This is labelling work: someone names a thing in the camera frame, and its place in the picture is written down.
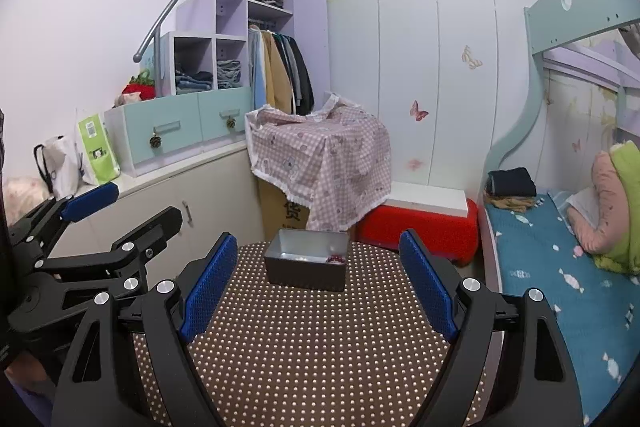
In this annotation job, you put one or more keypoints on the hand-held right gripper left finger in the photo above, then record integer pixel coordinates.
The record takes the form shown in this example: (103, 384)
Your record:
(210, 292)

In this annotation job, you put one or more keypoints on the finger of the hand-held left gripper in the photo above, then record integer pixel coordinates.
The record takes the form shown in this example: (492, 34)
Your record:
(155, 227)
(90, 202)

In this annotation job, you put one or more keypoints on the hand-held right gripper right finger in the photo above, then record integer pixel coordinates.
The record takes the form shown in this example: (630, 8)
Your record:
(427, 287)

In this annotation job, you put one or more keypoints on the grey metal box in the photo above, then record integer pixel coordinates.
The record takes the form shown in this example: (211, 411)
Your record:
(300, 277)

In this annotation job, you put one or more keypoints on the red bead jewelry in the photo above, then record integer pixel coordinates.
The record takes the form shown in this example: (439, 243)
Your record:
(336, 259)

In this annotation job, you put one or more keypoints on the person's left forearm purple sleeve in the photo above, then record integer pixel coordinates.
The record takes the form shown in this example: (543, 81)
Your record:
(27, 397)

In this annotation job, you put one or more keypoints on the white tote bag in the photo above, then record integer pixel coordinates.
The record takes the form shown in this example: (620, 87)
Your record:
(60, 169)

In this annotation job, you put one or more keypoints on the green paper bag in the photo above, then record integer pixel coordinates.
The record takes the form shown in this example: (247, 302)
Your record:
(97, 147)

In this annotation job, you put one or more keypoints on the red stool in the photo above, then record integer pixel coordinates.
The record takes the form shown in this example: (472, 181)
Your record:
(420, 232)

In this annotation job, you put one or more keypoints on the pink floral cloth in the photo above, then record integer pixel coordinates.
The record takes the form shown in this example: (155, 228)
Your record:
(22, 199)

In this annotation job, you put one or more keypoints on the white cabinet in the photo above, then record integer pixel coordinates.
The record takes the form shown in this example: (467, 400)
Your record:
(225, 197)

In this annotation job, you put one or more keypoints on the pine cone ornament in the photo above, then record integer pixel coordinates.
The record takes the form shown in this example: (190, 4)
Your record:
(156, 141)
(231, 123)

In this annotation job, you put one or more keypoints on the white board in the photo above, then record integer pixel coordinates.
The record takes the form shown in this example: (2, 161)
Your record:
(430, 196)

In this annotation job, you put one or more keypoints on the teal drawer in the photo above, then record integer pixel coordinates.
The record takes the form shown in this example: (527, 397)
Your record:
(225, 112)
(160, 129)

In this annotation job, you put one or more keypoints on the cardboard box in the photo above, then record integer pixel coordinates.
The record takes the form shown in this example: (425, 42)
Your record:
(285, 207)

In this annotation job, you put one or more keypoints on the brown polka-dot tablecloth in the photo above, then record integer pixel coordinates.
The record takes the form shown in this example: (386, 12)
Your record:
(310, 347)

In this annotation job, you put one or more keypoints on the mustard scarf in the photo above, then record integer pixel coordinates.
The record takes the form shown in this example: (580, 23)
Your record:
(510, 204)

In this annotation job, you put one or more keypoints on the blue patterned bed sheet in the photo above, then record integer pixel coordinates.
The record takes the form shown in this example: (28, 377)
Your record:
(545, 307)

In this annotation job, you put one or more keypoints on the faint pink butterfly sticker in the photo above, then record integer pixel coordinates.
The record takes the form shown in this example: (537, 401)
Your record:
(414, 164)

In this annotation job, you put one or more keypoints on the red strawberry plush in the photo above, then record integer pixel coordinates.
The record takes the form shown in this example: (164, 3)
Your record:
(140, 87)

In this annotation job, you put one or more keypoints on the dark folded clothes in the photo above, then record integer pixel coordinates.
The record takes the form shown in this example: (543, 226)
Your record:
(510, 182)

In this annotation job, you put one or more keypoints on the folded blue jeans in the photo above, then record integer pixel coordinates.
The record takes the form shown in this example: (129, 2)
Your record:
(192, 82)

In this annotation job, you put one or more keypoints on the pink checked cloth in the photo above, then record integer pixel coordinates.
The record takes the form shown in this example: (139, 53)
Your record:
(325, 157)

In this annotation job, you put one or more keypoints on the folded grey clothes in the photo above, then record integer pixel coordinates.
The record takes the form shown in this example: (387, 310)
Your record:
(229, 74)

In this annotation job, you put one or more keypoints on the white pillow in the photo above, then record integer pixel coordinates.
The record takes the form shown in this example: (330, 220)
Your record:
(577, 207)

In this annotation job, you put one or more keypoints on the light blue hanging garment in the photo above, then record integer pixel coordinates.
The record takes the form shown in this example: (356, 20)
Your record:
(258, 67)

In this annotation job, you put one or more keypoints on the pink pillow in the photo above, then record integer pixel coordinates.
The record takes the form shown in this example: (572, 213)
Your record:
(602, 207)

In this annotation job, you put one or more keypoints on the beige hanging coat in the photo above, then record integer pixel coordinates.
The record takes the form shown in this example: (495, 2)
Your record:
(277, 72)

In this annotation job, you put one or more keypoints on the dark hanging jackets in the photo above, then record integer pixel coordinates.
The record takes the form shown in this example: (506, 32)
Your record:
(300, 72)

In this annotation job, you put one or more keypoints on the green blanket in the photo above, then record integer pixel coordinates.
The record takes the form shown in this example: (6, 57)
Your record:
(627, 207)

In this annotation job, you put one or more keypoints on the purple stair shelf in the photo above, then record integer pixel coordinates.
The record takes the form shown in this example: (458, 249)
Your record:
(230, 22)

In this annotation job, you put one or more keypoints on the beige butterfly sticker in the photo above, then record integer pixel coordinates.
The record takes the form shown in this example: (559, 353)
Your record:
(471, 57)

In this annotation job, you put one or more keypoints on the teal bunk bed frame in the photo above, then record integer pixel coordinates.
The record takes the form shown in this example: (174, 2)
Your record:
(550, 27)

